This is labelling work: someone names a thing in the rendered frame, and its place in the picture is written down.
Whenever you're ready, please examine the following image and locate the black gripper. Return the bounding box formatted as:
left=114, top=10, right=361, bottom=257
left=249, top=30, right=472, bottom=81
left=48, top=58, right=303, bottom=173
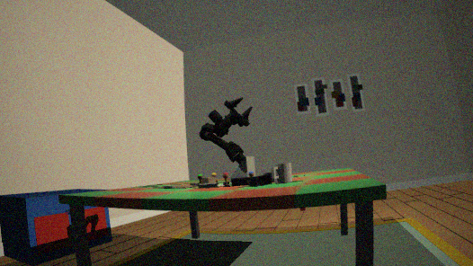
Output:
left=224, top=97, right=253, bottom=126

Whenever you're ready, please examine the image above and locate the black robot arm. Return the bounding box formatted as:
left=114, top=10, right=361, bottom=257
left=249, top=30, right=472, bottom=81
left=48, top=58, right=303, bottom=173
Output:
left=200, top=110, right=245, bottom=164

